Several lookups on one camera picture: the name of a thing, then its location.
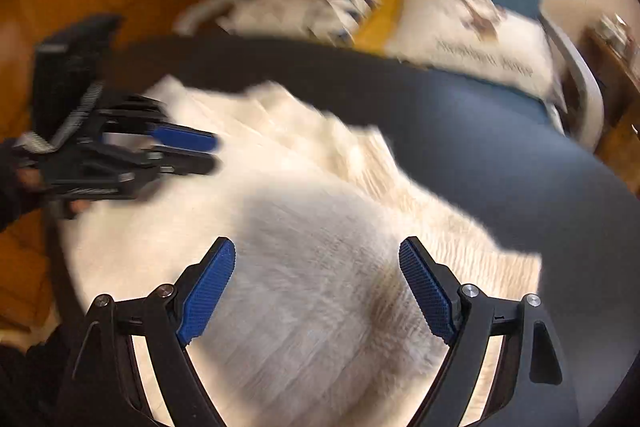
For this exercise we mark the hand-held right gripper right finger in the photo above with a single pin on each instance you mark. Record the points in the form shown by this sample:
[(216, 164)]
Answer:
[(427, 294)]

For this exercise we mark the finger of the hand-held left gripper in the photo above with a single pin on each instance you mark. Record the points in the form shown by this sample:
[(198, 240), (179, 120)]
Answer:
[(185, 163), (185, 139)]

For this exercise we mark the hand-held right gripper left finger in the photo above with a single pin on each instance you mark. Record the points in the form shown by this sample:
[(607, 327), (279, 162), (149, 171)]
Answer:
[(207, 294)]

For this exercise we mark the white knit sweater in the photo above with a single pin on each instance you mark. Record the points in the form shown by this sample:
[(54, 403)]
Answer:
[(300, 217)]

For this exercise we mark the person's left hand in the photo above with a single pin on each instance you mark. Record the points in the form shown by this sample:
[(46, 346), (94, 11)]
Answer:
[(12, 192)]

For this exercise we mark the geometric print pillow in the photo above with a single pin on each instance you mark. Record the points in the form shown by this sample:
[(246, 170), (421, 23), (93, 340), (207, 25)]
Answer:
[(300, 14)]

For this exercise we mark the white cartoon print pillow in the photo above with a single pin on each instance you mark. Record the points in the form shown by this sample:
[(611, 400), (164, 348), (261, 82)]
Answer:
[(475, 42)]

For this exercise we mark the cluttered wooden desk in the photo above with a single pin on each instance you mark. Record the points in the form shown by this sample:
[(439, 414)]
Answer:
[(615, 82)]

